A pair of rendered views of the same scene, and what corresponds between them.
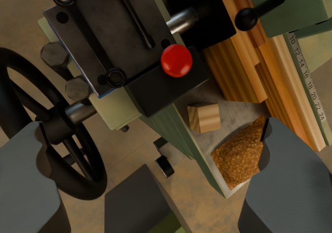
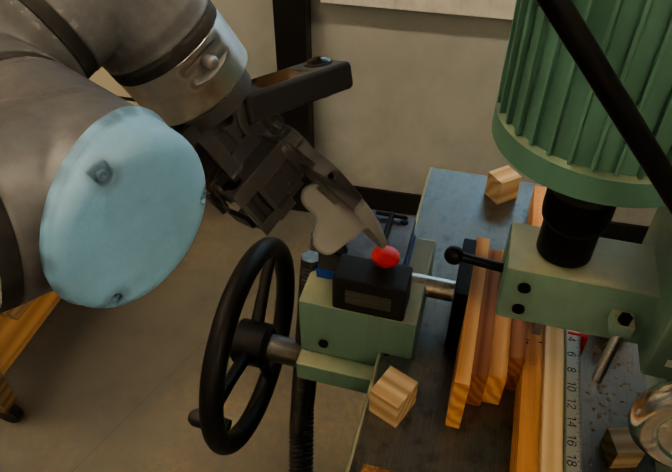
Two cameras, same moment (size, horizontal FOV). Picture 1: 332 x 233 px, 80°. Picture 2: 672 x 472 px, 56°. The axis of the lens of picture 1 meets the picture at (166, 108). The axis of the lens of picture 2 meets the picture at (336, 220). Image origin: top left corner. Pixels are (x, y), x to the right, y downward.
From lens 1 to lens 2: 58 cm
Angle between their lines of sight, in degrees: 64
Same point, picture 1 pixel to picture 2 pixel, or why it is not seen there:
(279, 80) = (529, 430)
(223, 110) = (430, 432)
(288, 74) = (544, 424)
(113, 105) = (319, 287)
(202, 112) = (392, 374)
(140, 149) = not seen: outside the picture
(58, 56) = not seen: hidden behind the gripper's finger
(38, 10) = not seen: hidden behind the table
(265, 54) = (526, 385)
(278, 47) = (547, 384)
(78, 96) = (306, 259)
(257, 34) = (518, 346)
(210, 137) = (382, 445)
